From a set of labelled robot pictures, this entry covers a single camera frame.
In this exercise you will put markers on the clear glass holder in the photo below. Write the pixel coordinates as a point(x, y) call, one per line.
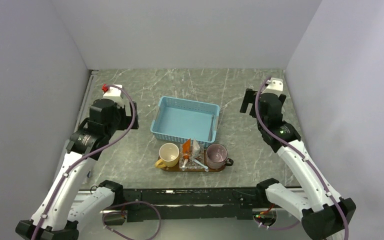
point(192, 158)

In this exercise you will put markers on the purple mug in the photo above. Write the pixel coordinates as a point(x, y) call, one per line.
point(217, 157)

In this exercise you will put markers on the orange toothpaste tube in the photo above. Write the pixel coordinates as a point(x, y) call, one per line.
point(186, 149)

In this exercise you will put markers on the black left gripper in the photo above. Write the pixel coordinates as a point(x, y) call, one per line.
point(126, 120)

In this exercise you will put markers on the oval wooden tray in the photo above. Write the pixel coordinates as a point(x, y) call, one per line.
point(190, 166)

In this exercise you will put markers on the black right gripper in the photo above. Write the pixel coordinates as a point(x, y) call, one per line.
point(249, 98)

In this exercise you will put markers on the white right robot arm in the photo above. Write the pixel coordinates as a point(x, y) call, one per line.
point(323, 212)

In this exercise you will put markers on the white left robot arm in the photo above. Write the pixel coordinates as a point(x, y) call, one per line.
point(56, 218)

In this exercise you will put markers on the grey toothbrush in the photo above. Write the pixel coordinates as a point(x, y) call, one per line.
point(210, 134)

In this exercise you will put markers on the yellow mug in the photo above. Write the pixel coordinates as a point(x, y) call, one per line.
point(169, 155)

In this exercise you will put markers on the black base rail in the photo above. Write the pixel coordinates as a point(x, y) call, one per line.
point(240, 203)

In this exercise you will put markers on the white toothpaste tube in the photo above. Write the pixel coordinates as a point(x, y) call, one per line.
point(195, 149)

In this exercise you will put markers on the light blue plastic basket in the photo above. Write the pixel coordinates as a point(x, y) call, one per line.
point(178, 120)

